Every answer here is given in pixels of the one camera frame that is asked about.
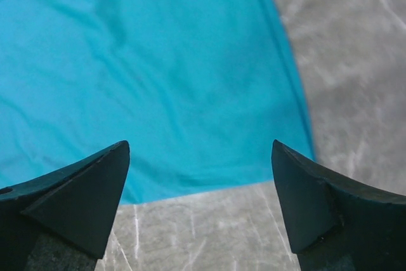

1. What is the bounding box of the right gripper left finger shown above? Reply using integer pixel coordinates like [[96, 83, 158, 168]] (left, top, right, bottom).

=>
[[1, 140, 130, 270]]

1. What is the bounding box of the teal t-shirt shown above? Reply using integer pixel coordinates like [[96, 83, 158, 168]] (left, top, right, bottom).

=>
[[1, 0, 315, 204]]

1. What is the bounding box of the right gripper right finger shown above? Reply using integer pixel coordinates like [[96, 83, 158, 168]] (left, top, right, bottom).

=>
[[272, 140, 405, 270]]

